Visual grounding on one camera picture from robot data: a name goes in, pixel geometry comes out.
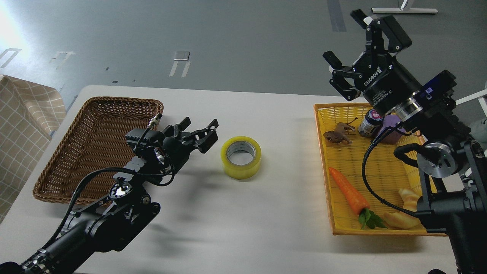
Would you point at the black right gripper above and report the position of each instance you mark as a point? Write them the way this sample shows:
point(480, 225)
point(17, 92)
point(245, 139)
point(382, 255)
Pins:
point(382, 80)

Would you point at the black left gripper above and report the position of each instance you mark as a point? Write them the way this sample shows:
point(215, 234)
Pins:
point(178, 145)

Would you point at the yellow tape roll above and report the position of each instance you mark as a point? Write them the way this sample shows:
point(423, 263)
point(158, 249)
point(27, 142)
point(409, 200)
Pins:
point(241, 144)

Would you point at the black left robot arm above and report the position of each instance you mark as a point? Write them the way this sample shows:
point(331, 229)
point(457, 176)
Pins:
point(113, 221)

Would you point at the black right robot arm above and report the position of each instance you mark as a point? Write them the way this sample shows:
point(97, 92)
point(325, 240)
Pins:
point(452, 164)

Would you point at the white stand base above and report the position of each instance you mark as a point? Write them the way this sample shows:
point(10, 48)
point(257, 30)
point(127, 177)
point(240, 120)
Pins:
point(404, 7)

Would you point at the small dark jar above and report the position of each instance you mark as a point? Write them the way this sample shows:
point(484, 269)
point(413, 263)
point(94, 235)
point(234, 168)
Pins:
point(371, 121)

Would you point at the brown toy animal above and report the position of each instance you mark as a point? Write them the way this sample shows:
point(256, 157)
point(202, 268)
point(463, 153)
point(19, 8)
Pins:
point(338, 135)

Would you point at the brown wicker basket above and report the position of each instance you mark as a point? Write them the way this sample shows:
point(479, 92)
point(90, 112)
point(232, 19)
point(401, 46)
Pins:
point(94, 140)

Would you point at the orange toy carrot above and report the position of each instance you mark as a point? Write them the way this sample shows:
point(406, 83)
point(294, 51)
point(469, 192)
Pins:
point(357, 202)

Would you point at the toy croissant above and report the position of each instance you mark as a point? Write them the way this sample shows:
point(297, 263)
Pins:
point(402, 220)

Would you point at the white chair leg frame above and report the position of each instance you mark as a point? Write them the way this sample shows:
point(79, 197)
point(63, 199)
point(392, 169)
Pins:
point(480, 96)

